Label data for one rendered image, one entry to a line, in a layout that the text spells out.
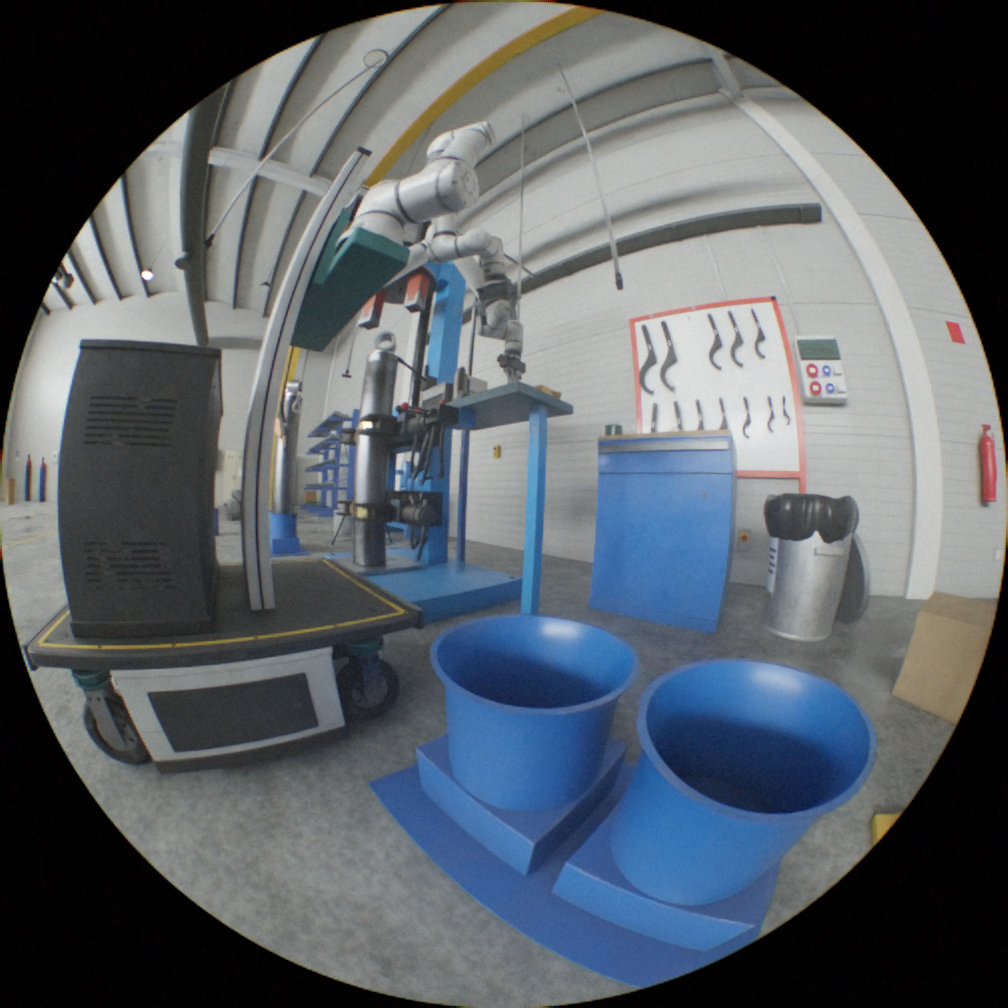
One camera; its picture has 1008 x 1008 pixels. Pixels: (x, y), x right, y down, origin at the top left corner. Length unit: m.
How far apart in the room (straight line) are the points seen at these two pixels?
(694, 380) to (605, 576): 1.88
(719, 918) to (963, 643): 1.08
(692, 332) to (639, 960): 3.33
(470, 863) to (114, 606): 0.73
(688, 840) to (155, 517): 0.82
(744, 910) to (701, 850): 0.18
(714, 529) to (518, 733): 1.31
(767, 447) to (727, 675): 2.34
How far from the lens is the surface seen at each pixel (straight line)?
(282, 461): 3.12
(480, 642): 0.56
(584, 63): 6.66
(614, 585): 1.72
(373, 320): 2.42
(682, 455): 1.58
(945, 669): 1.40
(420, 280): 2.31
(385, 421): 1.74
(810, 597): 1.66
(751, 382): 2.87
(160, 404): 0.68
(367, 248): 0.82
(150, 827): 0.83
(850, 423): 2.95
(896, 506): 3.04
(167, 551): 0.66
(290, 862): 0.69
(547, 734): 0.40
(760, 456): 2.71
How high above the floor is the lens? 0.59
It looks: 1 degrees down
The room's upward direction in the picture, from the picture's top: 2 degrees clockwise
